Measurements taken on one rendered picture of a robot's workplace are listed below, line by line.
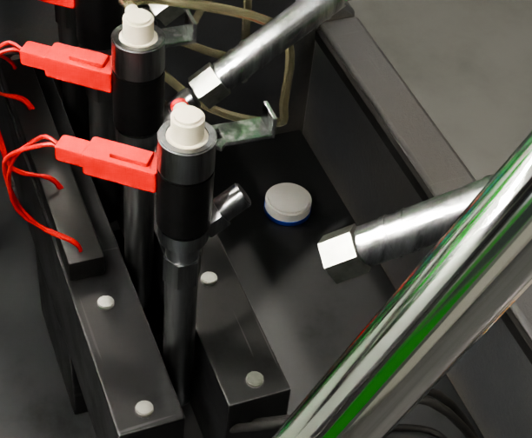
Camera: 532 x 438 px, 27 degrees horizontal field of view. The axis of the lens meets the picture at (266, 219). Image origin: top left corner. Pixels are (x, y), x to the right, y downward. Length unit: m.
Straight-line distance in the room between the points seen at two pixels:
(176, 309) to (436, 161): 0.29
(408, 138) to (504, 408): 0.21
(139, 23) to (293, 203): 0.37
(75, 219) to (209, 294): 0.09
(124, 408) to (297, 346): 0.25
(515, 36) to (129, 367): 2.13
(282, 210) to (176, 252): 0.35
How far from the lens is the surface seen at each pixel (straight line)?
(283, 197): 0.91
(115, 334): 0.63
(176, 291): 0.58
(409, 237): 0.44
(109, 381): 0.61
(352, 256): 0.45
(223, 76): 0.60
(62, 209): 0.68
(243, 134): 0.52
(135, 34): 0.56
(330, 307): 0.85
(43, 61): 0.60
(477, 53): 2.58
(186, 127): 0.50
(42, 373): 0.81
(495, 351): 0.76
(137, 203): 0.64
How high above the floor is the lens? 1.48
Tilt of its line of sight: 45 degrees down
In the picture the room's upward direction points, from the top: 7 degrees clockwise
